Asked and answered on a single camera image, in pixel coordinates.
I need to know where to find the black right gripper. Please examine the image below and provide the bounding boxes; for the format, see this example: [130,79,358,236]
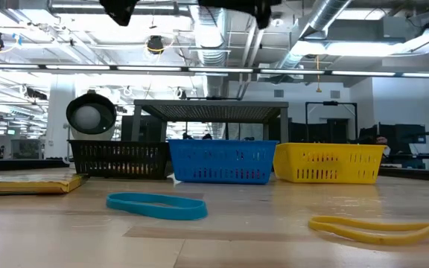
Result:
[197,0,283,31]

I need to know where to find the black plastic basket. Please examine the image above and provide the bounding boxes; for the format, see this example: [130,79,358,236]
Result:
[69,140,171,180]

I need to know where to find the blue plastic basket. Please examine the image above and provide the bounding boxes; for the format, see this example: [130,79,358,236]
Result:
[168,139,279,186]

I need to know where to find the yellow Crayola crayon box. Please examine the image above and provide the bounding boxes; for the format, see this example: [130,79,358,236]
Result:
[0,173,84,197]

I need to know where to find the blue rubber band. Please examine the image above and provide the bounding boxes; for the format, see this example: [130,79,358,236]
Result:
[105,191,209,222]

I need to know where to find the yellow rubber band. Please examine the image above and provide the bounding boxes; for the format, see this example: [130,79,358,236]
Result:
[308,214,429,246]

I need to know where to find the long ceiling light strip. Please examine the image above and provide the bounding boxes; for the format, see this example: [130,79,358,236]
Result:
[0,63,429,78]

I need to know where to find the grey perforated metal riser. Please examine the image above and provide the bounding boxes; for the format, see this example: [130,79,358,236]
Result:
[130,98,290,144]

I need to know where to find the black screen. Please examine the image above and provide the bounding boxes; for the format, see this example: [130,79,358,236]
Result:
[120,115,168,143]

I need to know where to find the white square column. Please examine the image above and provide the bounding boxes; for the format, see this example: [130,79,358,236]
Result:
[44,80,77,160]

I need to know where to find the yellow plastic basket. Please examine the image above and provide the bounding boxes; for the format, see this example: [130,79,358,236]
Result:
[273,142,387,185]

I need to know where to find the dark workstation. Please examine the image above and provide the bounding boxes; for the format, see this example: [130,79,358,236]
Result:
[358,124,429,170]

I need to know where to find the silver ribbed ventilation duct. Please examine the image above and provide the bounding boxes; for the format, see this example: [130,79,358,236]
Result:
[188,3,233,100]

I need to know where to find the silver slanted ventilation duct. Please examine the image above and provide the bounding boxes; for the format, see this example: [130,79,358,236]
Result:
[273,0,353,71]

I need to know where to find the yellow hanging cord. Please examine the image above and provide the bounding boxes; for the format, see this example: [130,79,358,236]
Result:
[314,54,322,94]

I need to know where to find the black metal frame stand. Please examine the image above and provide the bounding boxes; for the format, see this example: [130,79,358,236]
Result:
[305,100,359,144]

